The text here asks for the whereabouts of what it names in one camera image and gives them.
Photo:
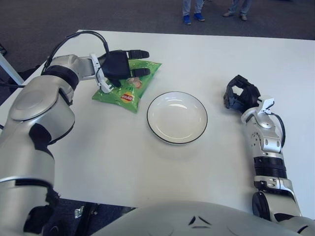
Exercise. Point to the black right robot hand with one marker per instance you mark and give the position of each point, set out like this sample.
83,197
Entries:
248,96

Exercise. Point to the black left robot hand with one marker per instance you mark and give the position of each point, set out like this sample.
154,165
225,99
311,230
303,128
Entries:
115,65

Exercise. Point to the green snack chip bag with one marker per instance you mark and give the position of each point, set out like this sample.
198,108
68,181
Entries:
110,94

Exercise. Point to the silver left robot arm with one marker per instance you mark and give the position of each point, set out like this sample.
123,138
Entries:
37,110

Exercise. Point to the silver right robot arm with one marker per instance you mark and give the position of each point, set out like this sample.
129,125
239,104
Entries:
267,145

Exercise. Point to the white plate with black rim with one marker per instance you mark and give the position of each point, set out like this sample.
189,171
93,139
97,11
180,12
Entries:
177,118

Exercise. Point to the person with beige shoes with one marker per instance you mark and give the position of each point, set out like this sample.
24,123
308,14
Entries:
243,8

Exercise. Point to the person with blue shoes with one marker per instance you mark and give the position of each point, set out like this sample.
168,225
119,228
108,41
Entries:
188,9

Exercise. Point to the white table leg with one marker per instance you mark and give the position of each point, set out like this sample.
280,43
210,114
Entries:
9,68

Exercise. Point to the black chair caster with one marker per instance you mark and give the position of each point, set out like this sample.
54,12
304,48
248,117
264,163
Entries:
3,49

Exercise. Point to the grey robot torso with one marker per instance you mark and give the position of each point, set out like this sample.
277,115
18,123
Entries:
160,218

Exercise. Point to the small silver metal clip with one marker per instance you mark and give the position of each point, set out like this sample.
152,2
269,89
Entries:
78,213

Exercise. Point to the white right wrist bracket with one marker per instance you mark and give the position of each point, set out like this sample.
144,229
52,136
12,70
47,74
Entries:
267,103

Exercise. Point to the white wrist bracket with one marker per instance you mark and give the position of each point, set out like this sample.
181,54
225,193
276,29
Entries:
105,87
267,103

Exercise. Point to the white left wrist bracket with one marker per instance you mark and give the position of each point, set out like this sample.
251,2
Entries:
105,87

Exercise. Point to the black metal frame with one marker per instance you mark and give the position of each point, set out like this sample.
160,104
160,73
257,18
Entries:
91,211

